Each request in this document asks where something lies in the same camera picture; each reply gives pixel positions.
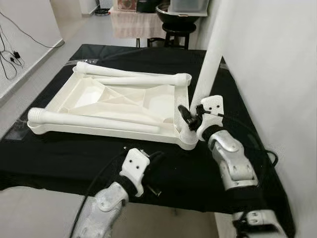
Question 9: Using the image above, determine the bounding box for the white plastic children table top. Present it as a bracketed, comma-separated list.
[27, 62, 200, 151]

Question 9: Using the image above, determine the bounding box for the beige cloth covered table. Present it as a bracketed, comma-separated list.
[110, 7, 166, 40]

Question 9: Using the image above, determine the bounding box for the clear plastic food container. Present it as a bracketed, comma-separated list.
[171, 0, 209, 13]

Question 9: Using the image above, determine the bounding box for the red printed food box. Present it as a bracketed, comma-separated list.
[113, 0, 137, 10]

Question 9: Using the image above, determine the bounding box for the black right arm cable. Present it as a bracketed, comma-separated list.
[201, 110, 279, 167]

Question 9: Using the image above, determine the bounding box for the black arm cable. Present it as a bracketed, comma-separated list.
[69, 149, 134, 238]
[201, 110, 279, 167]

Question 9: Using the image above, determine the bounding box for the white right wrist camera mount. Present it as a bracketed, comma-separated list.
[197, 94, 224, 142]

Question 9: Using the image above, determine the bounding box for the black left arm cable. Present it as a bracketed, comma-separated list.
[69, 149, 134, 238]

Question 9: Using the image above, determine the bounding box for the long black wall cable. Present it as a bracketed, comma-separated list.
[0, 9, 65, 49]

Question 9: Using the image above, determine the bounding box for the looped black charger cable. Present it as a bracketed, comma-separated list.
[0, 27, 24, 81]

